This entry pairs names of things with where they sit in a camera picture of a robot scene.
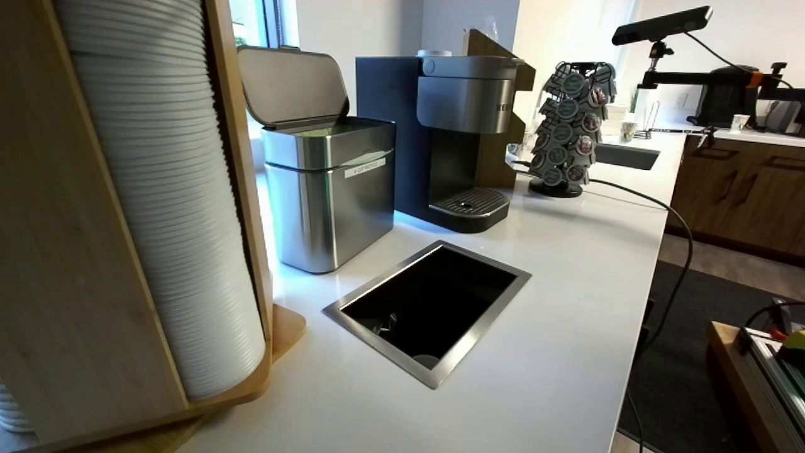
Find black cable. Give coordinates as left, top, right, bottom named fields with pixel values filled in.
left=577, top=174, right=697, bottom=453

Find black stereo camera bar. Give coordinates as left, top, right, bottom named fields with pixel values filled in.
left=608, top=5, right=714, bottom=48

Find black sink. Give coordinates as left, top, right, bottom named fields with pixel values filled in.
left=593, top=140, right=665, bottom=174

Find black and silver coffee machine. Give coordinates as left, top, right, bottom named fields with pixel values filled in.
left=355, top=48, right=524, bottom=237

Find wooden coffee cup holder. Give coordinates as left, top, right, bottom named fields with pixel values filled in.
left=0, top=0, right=309, bottom=453

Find brown wooden cabinet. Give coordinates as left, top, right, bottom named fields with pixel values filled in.
left=667, top=134, right=805, bottom=261

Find window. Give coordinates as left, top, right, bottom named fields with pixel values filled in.
left=228, top=0, right=301, bottom=50

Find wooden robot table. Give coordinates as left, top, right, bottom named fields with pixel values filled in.
left=705, top=318, right=805, bottom=453

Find steel framed counter chute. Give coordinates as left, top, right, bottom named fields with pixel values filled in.
left=323, top=237, right=533, bottom=391

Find coffee pod carousel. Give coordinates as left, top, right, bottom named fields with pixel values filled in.
left=525, top=57, right=618, bottom=201

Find stainless steel trash bin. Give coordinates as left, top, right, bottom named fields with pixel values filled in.
left=236, top=44, right=398, bottom=276

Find black floor mat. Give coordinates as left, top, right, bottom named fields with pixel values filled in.
left=616, top=261, right=805, bottom=453

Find paper cup stack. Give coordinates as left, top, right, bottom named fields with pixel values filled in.
left=0, top=380, right=37, bottom=438

